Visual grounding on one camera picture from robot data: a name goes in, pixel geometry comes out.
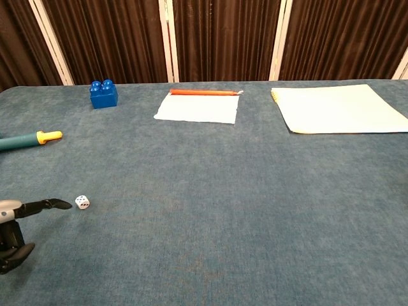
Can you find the white spiral notepad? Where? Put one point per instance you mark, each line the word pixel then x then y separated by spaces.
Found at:
pixel 338 108

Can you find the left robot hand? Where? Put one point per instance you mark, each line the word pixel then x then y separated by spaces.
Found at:
pixel 9 232

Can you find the white paper sheet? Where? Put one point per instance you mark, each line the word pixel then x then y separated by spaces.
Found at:
pixel 197 108

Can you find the white die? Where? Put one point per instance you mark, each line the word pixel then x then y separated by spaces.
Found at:
pixel 82 202

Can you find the white screen frame post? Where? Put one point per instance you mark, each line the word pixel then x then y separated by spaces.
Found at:
pixel 280 39
pixel 401 67
pixel 51 41
pixel 168 41

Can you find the green yellow-tipped marker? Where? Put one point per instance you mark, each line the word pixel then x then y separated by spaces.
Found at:
pixel 25 140

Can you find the orange pen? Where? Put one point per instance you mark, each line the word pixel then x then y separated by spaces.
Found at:
pixel 204 92

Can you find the dark brown curtain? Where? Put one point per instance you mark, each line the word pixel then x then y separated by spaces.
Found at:
pixel 223 38

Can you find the blue toy building block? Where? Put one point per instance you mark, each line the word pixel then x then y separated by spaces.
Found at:
pixel 104 96

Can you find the blue-green tablecloth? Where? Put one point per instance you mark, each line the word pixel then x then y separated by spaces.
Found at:
pixel 204 204

